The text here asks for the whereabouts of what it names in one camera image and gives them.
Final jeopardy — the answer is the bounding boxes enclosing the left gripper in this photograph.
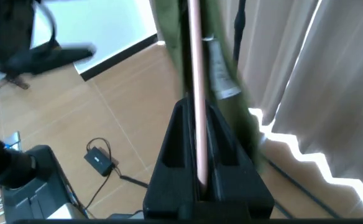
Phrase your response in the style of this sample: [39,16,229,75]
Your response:
[1,41,96,77]

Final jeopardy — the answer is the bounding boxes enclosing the thin black cord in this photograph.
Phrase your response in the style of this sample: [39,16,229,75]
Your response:
[84,137,150,211]

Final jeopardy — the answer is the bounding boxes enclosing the pink clothes hanger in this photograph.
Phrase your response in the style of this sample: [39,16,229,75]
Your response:
[186,0,209,191]

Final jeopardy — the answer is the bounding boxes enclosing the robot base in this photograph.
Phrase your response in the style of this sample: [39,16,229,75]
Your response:
[0,133,88,224]

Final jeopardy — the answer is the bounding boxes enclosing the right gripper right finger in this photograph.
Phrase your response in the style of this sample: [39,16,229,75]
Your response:
[204,103,275,219]

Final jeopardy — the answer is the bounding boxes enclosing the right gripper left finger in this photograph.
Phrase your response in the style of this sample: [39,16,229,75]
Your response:
[143,97,201,219]

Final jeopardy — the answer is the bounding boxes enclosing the black power adapter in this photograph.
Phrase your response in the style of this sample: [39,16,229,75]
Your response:
[83,146,120,177]

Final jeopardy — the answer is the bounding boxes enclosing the beige curtain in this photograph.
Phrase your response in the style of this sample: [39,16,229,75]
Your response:
[218,0,363,217]

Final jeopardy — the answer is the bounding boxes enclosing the green long-sleeved shirt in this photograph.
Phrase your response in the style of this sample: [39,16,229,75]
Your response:
[152,0,265,170]

